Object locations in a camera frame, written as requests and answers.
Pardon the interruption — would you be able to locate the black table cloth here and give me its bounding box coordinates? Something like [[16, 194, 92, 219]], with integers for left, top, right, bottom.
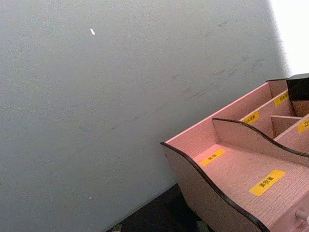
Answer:
[[106, 183, 214, 232]]

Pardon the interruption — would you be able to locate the pink wooden compartment organizer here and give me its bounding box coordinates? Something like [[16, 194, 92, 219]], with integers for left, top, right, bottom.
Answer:
[[160, 77, 309, 232]]

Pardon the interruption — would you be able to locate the pink drawer with white knob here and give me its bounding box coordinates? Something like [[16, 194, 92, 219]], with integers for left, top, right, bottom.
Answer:
[[286, 204, 309, 232]]

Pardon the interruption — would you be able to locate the pale grey wall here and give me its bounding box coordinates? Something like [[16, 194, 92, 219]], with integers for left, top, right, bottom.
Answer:
[[0, 0, 293, 232]]

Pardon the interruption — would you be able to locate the black box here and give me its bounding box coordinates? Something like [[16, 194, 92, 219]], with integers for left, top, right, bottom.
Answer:
[[286, 72, 309, 102]]

